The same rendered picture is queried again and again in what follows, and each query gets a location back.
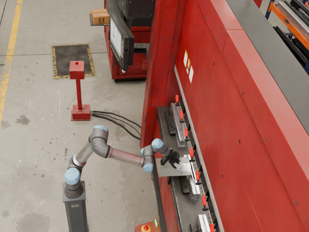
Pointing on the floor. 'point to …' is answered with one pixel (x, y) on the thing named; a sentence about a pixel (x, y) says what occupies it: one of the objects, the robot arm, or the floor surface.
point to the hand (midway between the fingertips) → (178, 166)
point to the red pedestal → (76, 70)
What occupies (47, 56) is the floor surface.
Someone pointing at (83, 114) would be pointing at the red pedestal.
